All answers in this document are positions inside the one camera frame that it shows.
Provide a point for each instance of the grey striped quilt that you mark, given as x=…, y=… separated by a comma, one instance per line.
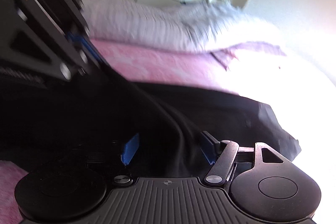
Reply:
x=193, y=28

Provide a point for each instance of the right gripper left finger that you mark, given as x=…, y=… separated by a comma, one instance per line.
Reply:
x=122, y=157

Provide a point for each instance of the black trousers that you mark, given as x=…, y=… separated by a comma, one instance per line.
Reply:
x=46, y=124

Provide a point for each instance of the pink rose bedsheet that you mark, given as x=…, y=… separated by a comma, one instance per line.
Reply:
x=141, y=65

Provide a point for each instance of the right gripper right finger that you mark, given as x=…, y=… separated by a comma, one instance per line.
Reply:
x=220, y=155

